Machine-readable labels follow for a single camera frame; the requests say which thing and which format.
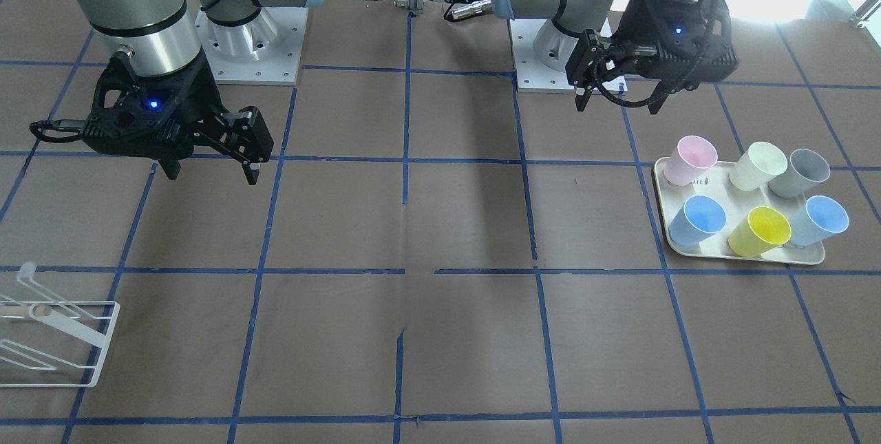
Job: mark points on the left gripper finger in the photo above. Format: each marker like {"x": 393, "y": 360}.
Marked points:
{"x": 587, "y": 67}
{"x": 661, "y": 92}

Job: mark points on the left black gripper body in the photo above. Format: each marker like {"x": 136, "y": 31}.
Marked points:
{"x": 639, "y": 23}

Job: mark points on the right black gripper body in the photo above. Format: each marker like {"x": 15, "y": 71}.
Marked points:
{"x": 200, "y": 96}

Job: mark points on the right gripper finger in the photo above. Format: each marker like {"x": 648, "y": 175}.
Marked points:
{"x": 242, "y": 136}
{"x": 170, "y": 167}

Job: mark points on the light blue plastic cup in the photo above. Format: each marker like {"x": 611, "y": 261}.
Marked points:
{"x": 818, "y": 218}

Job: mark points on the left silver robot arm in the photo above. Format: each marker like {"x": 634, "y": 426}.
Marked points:
{"x": 575, "y": 16}

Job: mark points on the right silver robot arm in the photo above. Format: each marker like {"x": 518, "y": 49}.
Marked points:
{"x": 159, "y": 37}

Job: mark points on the pink plastic cup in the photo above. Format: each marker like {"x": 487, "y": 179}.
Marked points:
{"x": 691, "y": 158}

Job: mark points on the pale green plastic cup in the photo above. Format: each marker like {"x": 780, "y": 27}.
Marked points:
{"x": 761, "y": 163}

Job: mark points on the grey plastic cup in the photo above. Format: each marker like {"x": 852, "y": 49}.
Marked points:
{"x": 807, "y": 169}

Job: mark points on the yellow plastic cup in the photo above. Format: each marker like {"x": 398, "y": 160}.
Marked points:
{"x": 763, "y": 229}

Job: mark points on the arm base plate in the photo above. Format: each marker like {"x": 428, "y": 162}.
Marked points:
{"x": 267, "y": 50}
{"x": 544, "y": 69}

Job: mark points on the white wire cup rack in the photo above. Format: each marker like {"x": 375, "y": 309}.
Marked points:
{"x": 51, "y": 341}

